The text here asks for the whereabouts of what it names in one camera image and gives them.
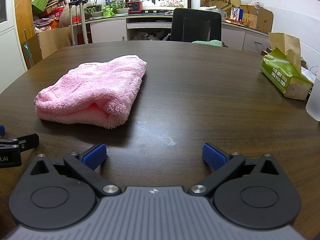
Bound stacked cardboard boxes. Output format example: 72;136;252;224
200;0;274;33

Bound potted green plants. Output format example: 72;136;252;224
84;0;129;19

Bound green plush cushion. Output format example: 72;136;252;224
192;40;223;47

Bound grey sideboard cabinet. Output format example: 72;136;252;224
87;14;270;54

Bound large brown cardboard box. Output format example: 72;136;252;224
28;27;72;65

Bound golf clubs bundle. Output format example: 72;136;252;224
59;0;97;46

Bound red blender base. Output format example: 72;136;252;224
126;1;143;14

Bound black office chair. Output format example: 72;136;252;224
170;8;222;43

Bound frosted plastic cup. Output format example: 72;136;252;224
305;74;320;121

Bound pink terry towel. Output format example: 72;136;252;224
34;55;147;129

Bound green tissue box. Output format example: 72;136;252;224
260;32;311;101

